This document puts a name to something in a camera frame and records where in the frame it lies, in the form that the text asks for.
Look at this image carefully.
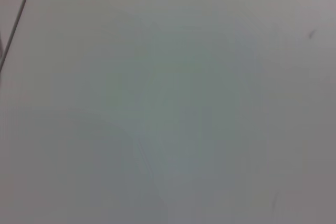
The black vertical wall strip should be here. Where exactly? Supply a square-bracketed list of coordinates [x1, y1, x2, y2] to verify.
[0, 0, 37, 73]

